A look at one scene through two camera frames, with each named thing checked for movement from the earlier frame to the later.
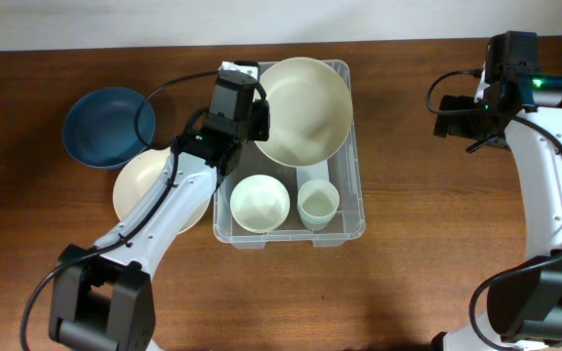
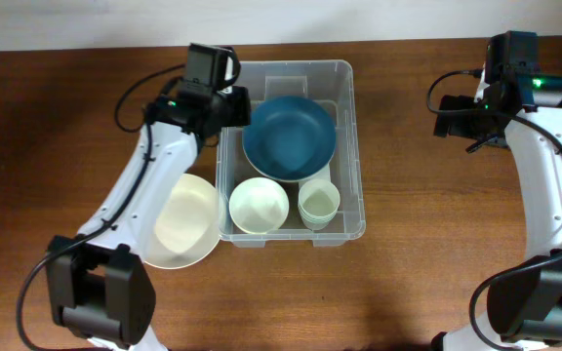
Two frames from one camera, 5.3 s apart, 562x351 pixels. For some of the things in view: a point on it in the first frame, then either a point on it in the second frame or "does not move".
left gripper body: (260, 127) → (235, 107)
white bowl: (260, 204) does not move
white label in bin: (309, 173) does not move
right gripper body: (474, 127) does not move
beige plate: (310, 110) → (289, 161)
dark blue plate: (100, 129) → (289, 137)
